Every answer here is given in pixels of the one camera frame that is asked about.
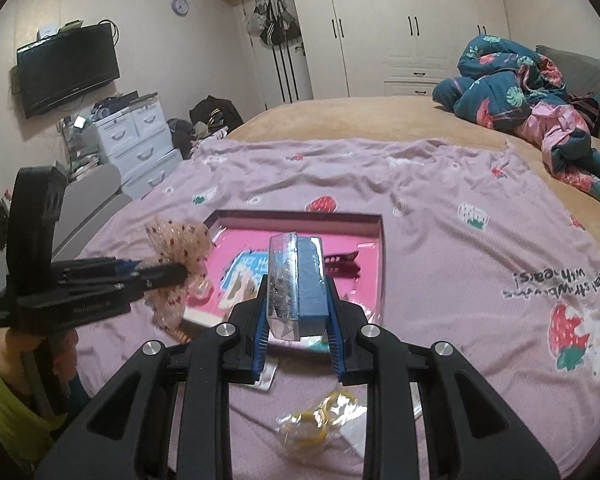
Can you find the dark red hair clip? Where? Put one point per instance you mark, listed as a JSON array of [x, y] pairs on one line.
[[342, 265]]

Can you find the cluttered shelf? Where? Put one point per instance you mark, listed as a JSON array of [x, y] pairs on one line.
[[80, 150]]

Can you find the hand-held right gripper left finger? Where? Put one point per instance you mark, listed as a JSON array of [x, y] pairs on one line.
[[257, 345]]

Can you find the teal floral quilt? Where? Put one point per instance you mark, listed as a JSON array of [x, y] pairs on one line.
[[500, 85]]

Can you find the person's left forearm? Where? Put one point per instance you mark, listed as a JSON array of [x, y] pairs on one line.
[[5, 420]]

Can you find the pink strawberry print blanket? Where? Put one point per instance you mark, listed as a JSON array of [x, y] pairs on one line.
[[455, 285]]

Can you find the blue box with clear case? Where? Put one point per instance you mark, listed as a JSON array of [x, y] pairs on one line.
[[307, 280]]

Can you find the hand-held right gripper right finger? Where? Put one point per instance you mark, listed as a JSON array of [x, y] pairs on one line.
[[337, 355]]

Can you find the shallow cardboard box tray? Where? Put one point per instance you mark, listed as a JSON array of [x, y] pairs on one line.
[[290, 216]]

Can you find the hanging bags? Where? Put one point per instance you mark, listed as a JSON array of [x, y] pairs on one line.
[[275, 22]]

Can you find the grey padded headboard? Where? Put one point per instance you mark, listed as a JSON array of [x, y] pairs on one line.
[[590, 75]]

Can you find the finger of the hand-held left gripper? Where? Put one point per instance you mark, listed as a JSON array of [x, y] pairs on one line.
[[160, 276], [100, 267]]

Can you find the pile of clothes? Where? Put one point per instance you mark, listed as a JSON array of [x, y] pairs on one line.
[[195, 135]]

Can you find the grey padded footboard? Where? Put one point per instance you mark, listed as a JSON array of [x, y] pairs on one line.
[[90, 200]]

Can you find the black wall television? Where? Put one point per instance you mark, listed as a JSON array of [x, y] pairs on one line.
[[67, 70]]

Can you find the black bag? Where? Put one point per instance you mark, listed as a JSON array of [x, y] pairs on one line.
[[215, 110]]

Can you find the white wardrobe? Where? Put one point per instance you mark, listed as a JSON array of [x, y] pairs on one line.
[[405, 25]]

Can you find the pearl flower hair clip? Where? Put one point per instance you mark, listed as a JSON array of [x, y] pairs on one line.
[[201, 291]]

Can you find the pink book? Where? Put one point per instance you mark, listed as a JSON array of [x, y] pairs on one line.
[[245, 245]]

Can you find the tan bed sheet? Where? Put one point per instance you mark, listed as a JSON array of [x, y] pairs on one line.
[[355, 120]]

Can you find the white router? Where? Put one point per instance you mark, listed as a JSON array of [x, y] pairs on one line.
[[48, 31]]

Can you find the round wall clock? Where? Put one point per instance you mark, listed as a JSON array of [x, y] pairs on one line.
[[180, 6]]

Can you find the person's left hand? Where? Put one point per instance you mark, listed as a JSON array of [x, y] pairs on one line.
[[7, 355]]

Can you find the white drawer cabinet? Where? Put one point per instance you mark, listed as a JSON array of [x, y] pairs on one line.
[[135, 140]]

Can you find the white door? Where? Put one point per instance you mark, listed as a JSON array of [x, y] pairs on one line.
[[280, 75]]

